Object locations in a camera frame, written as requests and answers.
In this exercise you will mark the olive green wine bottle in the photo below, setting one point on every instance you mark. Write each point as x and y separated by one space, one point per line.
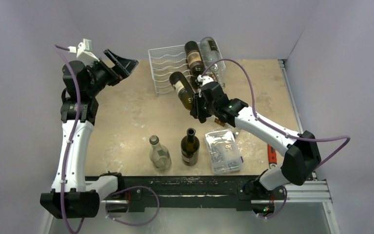
194 59

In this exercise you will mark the small clear bottle in rack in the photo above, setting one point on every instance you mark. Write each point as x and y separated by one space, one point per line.
217 78

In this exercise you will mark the clear plastic screw box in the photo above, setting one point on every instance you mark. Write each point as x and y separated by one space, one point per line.
223 151

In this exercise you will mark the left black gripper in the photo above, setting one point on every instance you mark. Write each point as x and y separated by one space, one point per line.
124 66

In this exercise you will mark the white wire wine rack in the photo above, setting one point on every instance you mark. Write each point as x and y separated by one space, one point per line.
164 61

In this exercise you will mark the dark brown wine bottle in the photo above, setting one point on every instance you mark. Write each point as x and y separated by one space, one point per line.
190 146

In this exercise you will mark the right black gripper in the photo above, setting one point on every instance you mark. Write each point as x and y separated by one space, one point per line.
198 107

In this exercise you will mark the red handled adjustable wrench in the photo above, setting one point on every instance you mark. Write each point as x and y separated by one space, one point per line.
272 157

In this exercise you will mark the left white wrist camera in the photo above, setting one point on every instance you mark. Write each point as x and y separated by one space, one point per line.
84 52

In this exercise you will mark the dark bottle lying in rack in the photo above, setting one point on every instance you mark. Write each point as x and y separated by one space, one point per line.
194 83

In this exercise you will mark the dark green wine bottle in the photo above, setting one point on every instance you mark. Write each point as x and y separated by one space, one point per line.
182 88

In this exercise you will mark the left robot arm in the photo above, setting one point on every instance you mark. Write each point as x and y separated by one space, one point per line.
84 79

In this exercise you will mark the short clear glass bottle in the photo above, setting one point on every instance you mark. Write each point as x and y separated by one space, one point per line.
159 154

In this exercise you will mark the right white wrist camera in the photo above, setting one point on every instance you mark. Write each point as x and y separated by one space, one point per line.
204 79

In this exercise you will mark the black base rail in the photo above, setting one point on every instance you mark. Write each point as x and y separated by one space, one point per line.
222 192

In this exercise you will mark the square clear liquor bottle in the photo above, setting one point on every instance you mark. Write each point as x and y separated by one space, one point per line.
234 130

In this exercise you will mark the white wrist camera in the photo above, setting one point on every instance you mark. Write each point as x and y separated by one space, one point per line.
84 52
204 79

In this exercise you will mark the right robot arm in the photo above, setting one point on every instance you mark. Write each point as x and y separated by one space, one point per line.
300 151

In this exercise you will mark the clear glass wine bottle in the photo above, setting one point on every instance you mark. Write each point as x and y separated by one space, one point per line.
210 53

